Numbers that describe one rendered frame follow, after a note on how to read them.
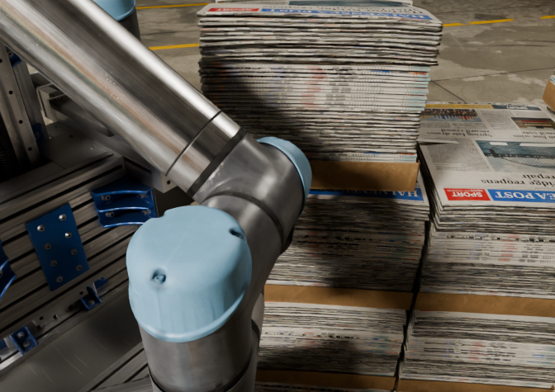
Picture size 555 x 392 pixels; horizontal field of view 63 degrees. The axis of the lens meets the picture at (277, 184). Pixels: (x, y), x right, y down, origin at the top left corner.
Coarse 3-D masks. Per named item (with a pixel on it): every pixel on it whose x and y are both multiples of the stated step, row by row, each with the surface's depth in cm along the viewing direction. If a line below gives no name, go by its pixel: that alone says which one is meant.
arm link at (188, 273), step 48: (144, 240) 27; (192, 240) 27; (240, 240) 27; (144, 288) 26; (192, 288) 25; (240, 288) 27; (144, 336) 29; (192, 336) 27; (240, 336) 29; (192, 384) 29
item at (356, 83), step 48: (240, 48) 55; (288, 48) 55; (336, 48) 54; (384, 48) 53; (432, 48) 53; (240, 96) 57; (288, 96) 57; (336, 96) 57; (384, 96) 56; (336, 144) 60; (384, 144) 59
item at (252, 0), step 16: (224, 0) 69; (240, 0) 69; (256, 0) 69; (272, 0) 69; (288, 0) 69; (304, 0) 69; (320, 0) 68; (336, 0) 68; (352, 0) 68; (368, 0) 68; (384, 0) 68
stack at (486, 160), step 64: (448, 128) 84; (512, 128) 84; (320, 192) 66; (384, 192) 66; (448, 192) 66; (512, 192) 66; (320, 256) 71; (384, 256) 70; (448, 256) 70; (512, 256) 69; (320, 320) 80; (384, 320) 78; (448, 320) 77; (512, 320) 76; (256, 384) 93; (512, 384) 86
